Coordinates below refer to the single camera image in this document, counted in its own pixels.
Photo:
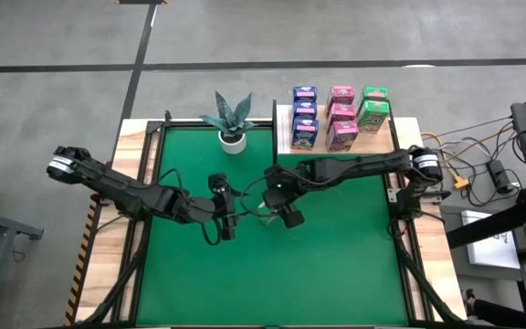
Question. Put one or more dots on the magenta Raisin Bran cereal box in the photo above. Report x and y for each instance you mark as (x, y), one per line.
(341, 137)
(341, 112)
(341, 93)

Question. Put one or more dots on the black power brick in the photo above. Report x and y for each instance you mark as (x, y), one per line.
(499, 176)

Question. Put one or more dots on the silver mounting bracket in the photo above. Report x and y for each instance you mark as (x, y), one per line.
(393, 195)

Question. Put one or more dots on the green table mat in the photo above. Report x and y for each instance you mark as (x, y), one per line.
(313, 274)

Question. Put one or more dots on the blue Frosted Flakes cereal box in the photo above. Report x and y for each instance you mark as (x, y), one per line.
(305, 93)
(306, 134)
(305, 110)

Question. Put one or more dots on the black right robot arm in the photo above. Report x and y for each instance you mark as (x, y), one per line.
(368, 164)

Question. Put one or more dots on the yellow plug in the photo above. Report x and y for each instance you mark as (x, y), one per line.
(461, 182)

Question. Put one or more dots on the green Apple Jacks cereal box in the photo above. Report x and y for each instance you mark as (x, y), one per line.
(375, 92)
(270, 219)
(372, 116)

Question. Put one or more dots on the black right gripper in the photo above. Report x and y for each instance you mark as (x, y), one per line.
(281, 192)

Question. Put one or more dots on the light wooden shelf board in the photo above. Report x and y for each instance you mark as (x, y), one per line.
(372, 144)

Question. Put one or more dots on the grey equipment cart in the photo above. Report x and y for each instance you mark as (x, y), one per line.
(523, 119)

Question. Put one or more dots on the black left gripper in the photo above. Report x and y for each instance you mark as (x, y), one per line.
(224, 205)

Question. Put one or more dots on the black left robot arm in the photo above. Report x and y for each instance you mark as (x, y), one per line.
(121, 189)

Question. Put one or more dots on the white flat box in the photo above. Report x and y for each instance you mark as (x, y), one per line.
(491, 251)

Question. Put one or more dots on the black metal beam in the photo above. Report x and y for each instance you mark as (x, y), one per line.
(496, 224)

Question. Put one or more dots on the white plant pot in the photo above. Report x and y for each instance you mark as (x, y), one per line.
(232, 145)

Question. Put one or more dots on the blue-green succulent plant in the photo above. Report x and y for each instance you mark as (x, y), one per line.
(231, 116)

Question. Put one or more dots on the yellow black hazard tape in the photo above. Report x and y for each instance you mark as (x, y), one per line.
(80, 269)

